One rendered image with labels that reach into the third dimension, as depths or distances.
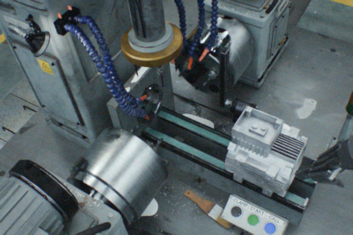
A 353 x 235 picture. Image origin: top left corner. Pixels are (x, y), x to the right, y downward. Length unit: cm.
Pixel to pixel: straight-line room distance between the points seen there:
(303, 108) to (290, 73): 21
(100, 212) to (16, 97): 155
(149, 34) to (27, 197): 53
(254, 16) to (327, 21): 203
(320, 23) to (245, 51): 203
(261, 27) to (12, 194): 104
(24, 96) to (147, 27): 151
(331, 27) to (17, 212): 296
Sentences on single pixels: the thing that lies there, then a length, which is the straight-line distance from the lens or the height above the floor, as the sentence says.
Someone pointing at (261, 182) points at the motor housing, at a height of 101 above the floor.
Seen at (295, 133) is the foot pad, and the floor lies 107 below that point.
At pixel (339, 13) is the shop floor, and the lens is 363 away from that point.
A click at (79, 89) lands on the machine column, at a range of 129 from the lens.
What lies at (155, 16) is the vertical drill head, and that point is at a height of 144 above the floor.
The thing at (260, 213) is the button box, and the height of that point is 108.
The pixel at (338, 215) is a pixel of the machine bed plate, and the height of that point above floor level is 80.
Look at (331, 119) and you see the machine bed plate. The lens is 170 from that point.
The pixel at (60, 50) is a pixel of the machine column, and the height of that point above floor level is 135.
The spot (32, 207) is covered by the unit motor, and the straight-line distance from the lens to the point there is 90.
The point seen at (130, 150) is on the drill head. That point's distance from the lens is 114.
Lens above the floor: 208
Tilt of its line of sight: 51 degrees down
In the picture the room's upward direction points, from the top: 7 degrees counter-clockwise
